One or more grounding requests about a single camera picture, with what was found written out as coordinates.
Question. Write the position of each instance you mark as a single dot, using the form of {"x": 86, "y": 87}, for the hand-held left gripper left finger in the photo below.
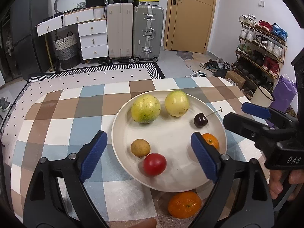
{"x": 93, "y": 155}

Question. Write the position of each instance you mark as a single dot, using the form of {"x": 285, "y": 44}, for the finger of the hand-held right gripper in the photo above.
{"x": 255, "y": 109}
{"x": 247, "y": 127}

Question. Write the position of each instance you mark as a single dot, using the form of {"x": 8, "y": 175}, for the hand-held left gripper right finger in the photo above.
{"x": 204, "y": 156}

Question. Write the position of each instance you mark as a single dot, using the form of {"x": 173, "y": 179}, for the orange mandarin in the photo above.
{"x": 184, "y": 205}
{"x": 211, "y": 142}

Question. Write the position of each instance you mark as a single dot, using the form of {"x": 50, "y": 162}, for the dark red cherry with stem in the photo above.
{"x": 200, "y": 121}

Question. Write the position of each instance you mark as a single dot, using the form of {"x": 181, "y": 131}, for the white round plate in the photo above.
{"x": 171, "y": 142}

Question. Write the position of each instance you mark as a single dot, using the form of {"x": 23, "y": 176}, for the brown longan with stem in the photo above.
{"x": 140, "y": 148}

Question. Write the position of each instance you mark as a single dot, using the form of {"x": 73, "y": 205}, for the red cherry tomato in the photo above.
{"x": 154, "y": 164}

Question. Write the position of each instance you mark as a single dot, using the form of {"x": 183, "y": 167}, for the small yellow-green round fruit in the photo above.
{"x": 177, "y": 103}

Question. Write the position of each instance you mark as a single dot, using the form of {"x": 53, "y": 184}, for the large yellow-green round fruit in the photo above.
{"x": 145, "y": 109}

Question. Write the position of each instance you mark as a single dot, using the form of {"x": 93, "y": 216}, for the person's right hand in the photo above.
{"x": 275, "y": 182}

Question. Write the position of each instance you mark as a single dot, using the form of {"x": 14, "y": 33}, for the white enamel bucket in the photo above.
{"x": 261, "y": 97}

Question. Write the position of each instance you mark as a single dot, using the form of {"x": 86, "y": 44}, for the purple plastic bag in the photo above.
{"x": 283, "y": 92}

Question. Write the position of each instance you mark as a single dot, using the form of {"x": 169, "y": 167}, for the brown cardboard box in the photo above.
{"x": 235, "y": 78}

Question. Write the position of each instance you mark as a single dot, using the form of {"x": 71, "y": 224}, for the checkered tablecloth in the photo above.
{"x": 71, "y": 123}

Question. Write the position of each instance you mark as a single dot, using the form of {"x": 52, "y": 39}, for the loose sneakers pile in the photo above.
{"x": 211, "y": 65}

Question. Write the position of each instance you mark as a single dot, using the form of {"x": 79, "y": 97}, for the shoe rack with shoes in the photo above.
{"x": 268, "y": 47}

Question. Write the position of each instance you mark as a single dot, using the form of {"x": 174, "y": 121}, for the grey door mat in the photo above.
{"x": 187, "y": 59}

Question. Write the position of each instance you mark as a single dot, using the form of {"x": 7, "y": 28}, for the grey slippers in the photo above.
{"x": 3, "y": 103}

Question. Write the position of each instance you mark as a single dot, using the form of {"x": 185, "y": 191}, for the woven laundry basket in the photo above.
{"x": 66, "y": 52}

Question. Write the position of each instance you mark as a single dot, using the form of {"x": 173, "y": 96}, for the wooden door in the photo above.
{"x": 190, "y": 21}

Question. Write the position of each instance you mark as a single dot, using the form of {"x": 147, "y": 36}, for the white drawer dresser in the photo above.
{"x": 92, "y": 40}

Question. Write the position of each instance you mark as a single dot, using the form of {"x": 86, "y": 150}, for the beige suitcase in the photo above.
{"x": 120, "y": 30}

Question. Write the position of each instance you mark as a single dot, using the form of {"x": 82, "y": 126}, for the grey suitcase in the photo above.
{"x": 148, "y": 33}

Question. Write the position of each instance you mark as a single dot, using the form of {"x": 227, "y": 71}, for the dark grey refrigerator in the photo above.
{"x": 28, "y": 28}

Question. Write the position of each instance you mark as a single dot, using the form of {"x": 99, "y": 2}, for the dark glass cabinet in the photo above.
{"x": 6, "y": 40}

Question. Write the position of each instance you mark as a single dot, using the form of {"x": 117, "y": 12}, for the white slotted cup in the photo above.
{"x": 80, "y": 4}

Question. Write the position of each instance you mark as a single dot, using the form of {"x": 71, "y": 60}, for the yellow shoe box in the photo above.
{"x": 147, "y": 1}

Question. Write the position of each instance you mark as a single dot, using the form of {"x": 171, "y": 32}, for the black storage box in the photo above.
{"x": 95, "y": 1}

